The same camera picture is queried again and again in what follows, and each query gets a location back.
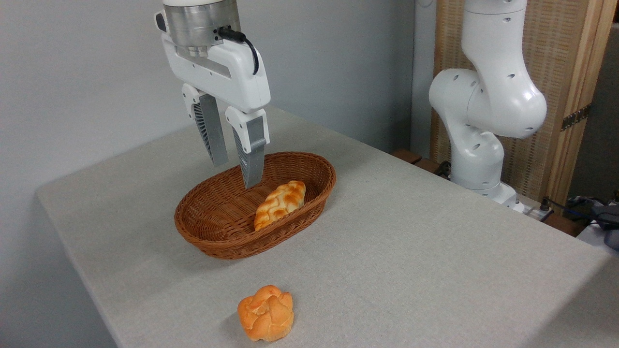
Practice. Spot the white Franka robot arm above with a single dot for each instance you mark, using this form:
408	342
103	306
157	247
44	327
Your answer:
493	96

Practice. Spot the round orange bread bun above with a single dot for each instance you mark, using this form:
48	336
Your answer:
266	314

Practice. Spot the brown wicker basket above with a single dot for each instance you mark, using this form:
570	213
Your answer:
217	212

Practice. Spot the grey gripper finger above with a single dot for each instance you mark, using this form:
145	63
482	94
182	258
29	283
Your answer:
213	137
251	159

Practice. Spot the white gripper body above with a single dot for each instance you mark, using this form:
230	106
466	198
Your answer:
237	82

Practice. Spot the dark grey object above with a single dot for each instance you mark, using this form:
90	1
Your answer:
610	227

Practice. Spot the long braided bread loaf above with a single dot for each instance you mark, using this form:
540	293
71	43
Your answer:
279	203

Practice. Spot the wooden rattan folding screen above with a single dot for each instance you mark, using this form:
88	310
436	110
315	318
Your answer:
556	72

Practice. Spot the metal screen hinge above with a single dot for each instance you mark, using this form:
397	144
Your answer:
575	117

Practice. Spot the white power strip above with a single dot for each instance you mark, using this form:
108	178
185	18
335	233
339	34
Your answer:
532	211

